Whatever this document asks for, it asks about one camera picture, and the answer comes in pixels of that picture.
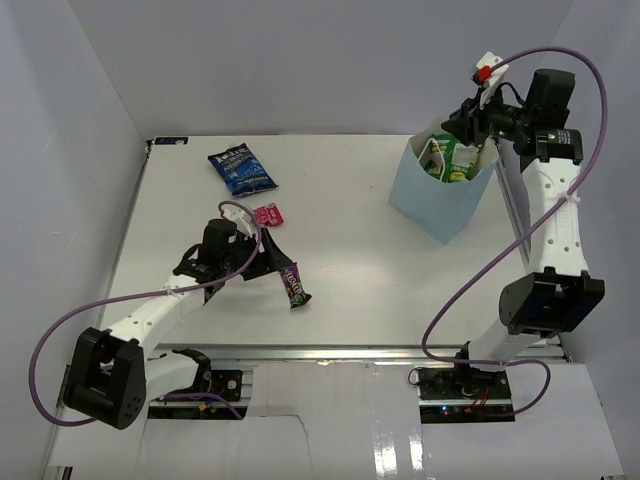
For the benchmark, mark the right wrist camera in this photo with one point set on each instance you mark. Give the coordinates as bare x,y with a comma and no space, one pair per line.
487,76

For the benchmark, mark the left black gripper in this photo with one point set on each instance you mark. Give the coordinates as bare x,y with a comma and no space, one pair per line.
272,260

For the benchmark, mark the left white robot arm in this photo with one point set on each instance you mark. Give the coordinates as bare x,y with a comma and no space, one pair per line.
113,374

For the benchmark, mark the purple M&M's packet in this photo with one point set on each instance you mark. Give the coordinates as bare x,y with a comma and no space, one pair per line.
291,279

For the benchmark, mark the light blue paper bag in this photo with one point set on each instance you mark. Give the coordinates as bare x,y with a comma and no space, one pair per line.
441,209

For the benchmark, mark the green Fox's candy packet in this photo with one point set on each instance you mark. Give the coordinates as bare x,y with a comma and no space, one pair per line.
446,159

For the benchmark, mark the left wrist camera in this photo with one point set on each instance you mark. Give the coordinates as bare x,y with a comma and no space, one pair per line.
244,222

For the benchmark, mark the white front cover board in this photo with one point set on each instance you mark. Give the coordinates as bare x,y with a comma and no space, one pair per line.
356,421

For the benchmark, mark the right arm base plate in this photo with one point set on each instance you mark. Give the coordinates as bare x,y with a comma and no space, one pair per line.
435,385

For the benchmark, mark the pink candy packet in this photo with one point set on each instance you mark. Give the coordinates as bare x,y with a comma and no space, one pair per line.
269,215

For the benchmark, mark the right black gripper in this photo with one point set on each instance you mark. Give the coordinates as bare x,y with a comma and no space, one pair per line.
468,122

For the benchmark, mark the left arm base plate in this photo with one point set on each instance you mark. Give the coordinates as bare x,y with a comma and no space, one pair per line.
225,383

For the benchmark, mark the blue chips bag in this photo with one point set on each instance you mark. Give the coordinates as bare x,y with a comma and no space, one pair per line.
242,172

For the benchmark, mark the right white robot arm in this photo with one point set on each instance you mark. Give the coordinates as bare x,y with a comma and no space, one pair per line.
557,291

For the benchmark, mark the aluminium table frame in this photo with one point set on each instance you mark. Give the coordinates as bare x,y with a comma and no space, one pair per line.
376,277

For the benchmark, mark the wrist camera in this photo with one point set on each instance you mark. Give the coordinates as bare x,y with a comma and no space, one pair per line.
244,222
487,76

